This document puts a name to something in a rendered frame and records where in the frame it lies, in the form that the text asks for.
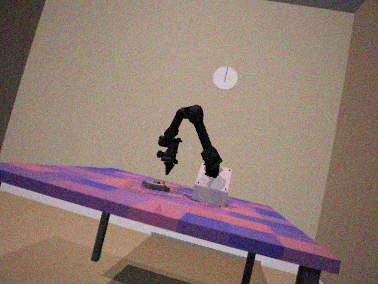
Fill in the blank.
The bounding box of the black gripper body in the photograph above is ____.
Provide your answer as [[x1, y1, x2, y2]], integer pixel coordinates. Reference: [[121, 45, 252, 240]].
[[161, 148, 178, 164]]

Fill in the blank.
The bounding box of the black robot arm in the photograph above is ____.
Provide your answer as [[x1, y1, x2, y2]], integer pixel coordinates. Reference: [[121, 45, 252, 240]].
[[158, 104, 223, 178]]

